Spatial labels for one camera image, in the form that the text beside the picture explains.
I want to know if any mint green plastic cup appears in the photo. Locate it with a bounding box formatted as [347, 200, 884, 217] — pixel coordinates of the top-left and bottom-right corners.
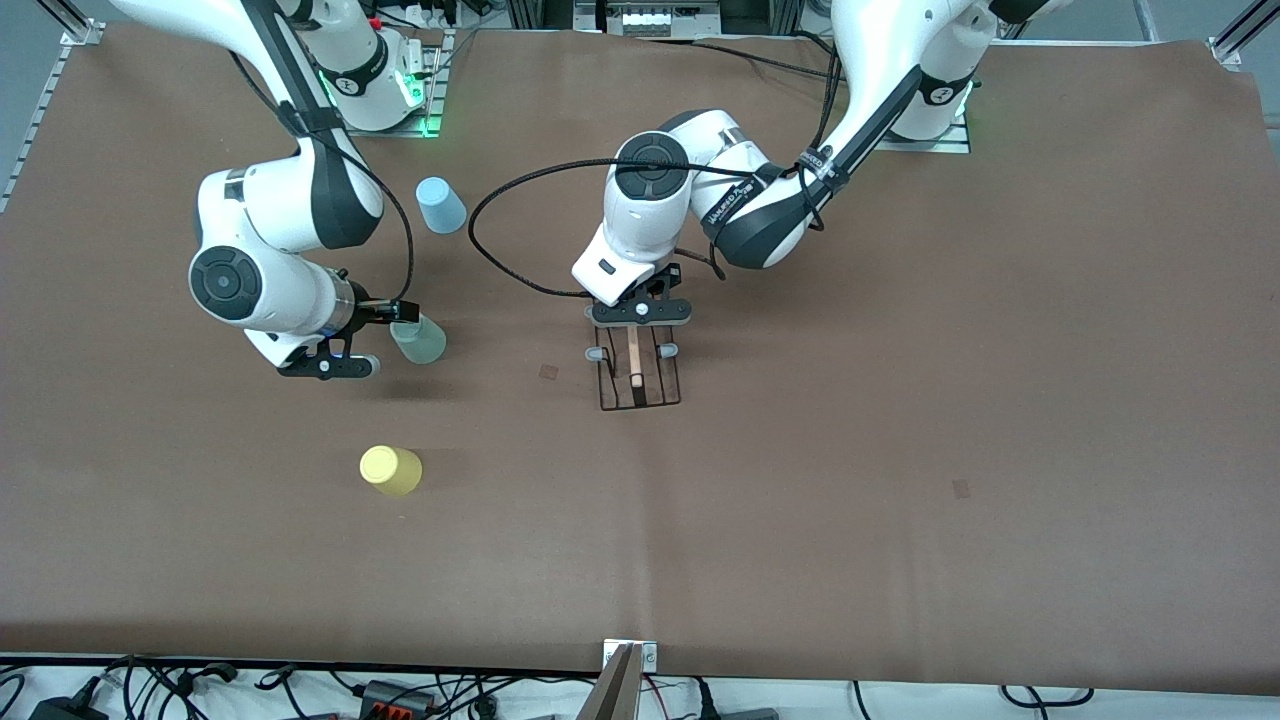
[389, 313, 449, 366]

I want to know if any black wire cup holder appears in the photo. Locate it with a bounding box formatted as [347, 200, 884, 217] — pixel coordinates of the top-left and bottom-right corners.
[583, 322, 685, 413]

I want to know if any yellow plastic cup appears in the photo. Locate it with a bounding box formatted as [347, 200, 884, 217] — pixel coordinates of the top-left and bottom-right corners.
[358, 444, 424, 497]

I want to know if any light blue plastic cup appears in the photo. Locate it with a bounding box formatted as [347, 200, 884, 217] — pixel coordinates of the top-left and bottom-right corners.
[415, 176, 469, 236]

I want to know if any grey electronics box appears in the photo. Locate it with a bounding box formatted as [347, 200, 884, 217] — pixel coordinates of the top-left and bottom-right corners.
[573, 0, 723, 38]

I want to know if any brown paper table cover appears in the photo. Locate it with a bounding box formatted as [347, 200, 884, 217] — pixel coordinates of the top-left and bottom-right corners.
[0, 22, 1280, 697]

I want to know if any white power strip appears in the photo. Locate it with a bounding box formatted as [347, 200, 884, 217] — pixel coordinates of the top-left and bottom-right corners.
[400, 0, 464, 32]

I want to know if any black orange connector box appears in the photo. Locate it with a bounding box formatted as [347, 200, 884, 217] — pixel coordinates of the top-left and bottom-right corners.
[358, 679, 439, 718]

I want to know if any black power adapter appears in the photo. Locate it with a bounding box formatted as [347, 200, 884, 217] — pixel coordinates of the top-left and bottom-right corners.
[28, 693, 110, 720]

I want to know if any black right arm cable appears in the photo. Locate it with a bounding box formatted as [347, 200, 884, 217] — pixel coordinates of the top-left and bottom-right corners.
[227, 50, 418, 304]

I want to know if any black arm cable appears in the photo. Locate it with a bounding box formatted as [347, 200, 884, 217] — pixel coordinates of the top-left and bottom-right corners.
[227, 50, 418, 304]
[467, 40, 847, 300]

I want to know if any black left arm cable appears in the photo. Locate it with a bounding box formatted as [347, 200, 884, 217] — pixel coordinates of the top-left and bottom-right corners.
[467, 40, 847, 300]

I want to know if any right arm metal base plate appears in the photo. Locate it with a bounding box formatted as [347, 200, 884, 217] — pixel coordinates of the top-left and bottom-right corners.
[343, 28, 448, 139]

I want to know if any black base cable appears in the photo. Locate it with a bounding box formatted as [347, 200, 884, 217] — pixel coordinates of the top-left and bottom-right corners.
[638, 36, 839, 79]

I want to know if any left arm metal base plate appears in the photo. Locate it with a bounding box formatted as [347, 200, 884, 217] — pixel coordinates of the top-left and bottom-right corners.
[878, 112, 972, 155]

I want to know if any black cable with plug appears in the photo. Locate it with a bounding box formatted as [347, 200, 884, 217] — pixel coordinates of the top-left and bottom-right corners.
[100, 654, 242, 720]

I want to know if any aluminium frame rail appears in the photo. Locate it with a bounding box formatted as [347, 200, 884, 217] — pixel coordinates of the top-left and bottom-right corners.
[0, 0, 109, 213]
[1207, 0, 1280, 64]

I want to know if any small metal mounting bracket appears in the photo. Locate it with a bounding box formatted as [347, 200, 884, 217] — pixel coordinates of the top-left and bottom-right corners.
[602, 639, 660, 674]

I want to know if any grey camera stand pole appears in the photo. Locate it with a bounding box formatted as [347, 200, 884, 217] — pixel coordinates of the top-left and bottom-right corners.
[577, 643, 642, 720]

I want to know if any looped black cable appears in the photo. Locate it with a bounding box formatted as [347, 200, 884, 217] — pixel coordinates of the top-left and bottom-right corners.
[999, 683, 1097, 712]

